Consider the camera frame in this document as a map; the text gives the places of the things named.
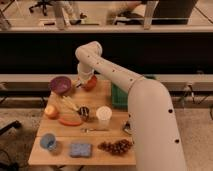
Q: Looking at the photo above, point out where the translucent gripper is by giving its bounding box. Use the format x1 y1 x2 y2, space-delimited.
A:
77 64 94 85

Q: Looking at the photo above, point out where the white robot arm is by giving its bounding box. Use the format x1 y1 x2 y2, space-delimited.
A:
75 41 187 171

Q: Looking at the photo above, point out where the red bowl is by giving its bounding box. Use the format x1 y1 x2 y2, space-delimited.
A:
82 75 97 91

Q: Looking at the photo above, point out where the purple bowl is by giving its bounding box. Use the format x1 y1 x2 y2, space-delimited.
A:
49 76 71 95

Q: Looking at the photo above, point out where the banana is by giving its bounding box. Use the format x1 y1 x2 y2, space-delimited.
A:
62 96 78 111

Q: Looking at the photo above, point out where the small metal cup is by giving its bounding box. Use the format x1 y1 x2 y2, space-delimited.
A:
78 106 89 121

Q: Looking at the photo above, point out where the green plastic tray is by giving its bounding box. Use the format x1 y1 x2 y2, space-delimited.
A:
111 84 128 109

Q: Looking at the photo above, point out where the white plastic cup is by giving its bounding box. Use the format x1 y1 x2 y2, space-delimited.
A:
96 106 112 127

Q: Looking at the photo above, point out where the apple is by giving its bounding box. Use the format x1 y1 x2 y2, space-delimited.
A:
44 105 59 119

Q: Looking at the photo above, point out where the carrot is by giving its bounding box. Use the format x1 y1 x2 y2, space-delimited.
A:
58 118 83 126

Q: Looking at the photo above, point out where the wooden table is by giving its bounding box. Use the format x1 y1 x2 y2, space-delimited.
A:
28 80 136 166

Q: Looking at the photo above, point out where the metal spoon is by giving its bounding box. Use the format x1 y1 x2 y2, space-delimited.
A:
80 128 109 133

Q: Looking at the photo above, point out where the black dustpan brush tool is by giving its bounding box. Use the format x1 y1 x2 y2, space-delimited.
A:
122 122 131 135

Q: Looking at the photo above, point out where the blue sponge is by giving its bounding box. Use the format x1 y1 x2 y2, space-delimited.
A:
70 143 92 158

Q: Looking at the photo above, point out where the blue cup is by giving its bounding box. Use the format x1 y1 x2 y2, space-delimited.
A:
40 133 57 151

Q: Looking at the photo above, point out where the bunch of red grapes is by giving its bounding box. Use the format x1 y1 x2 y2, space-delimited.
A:
98 139 132 156

